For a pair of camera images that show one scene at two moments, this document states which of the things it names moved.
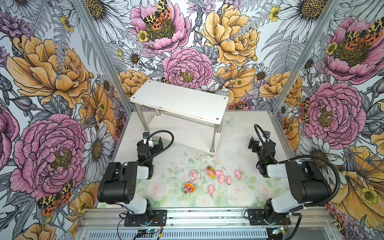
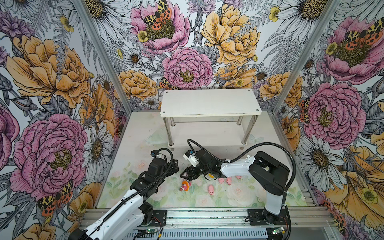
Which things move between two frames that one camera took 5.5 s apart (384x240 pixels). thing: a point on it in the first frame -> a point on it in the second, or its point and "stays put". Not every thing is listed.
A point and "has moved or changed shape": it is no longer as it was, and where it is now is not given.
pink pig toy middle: [228, 180] stays put
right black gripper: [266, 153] -> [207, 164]
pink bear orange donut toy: [189, 188] has moved or changed shape
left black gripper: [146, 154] -> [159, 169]
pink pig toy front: [211, 189] stays put
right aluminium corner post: [303, 63] stays put
